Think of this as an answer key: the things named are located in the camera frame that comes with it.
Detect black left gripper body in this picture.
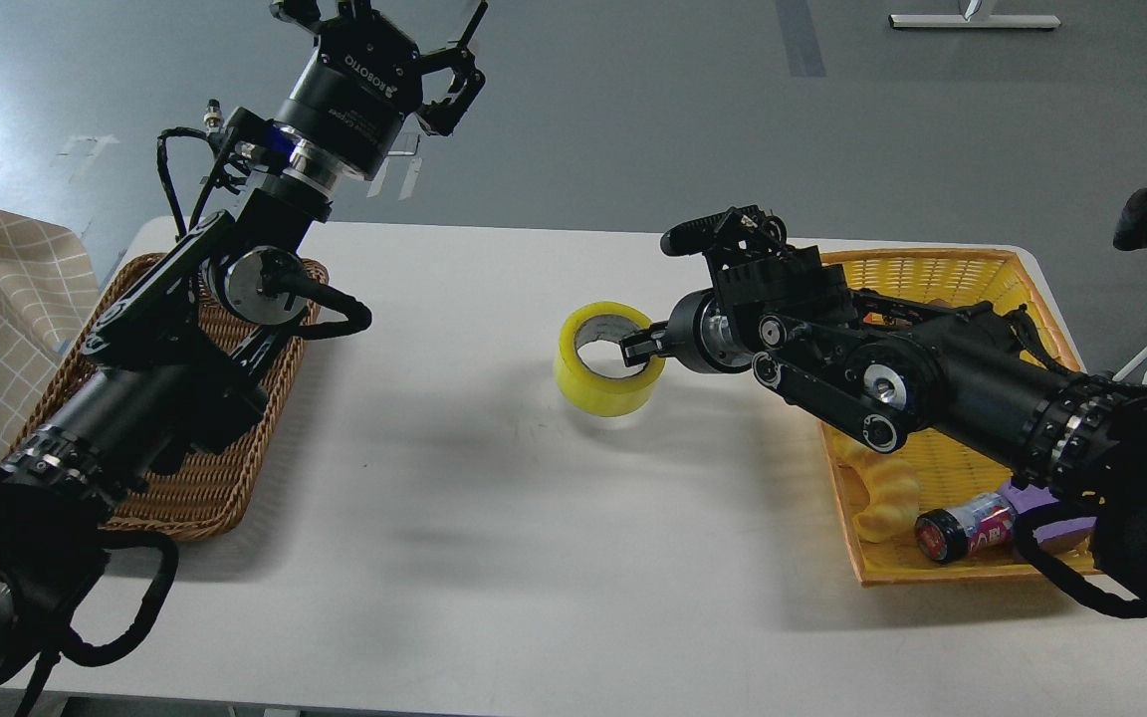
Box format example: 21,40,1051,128
275,18,422,180

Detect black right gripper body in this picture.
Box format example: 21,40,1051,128
666,289,734,373

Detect yellow tape roll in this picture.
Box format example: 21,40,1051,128
554,301,665,416

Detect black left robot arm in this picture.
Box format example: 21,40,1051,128
0,1,487,716

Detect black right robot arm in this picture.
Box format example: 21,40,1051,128
619,205,1147,618

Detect yellow toy croissant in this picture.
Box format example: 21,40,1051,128
834,441,921,544

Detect yellow plastic basket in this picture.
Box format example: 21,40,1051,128
820,246,1080,589

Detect small dark jar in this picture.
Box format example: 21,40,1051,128
912,493,1017,566

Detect white stand base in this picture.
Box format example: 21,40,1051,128
887,1,1063,32

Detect brown wicker basket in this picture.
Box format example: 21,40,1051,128
8,251,307,541

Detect purple foam block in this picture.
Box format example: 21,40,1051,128
997,480,1097,555

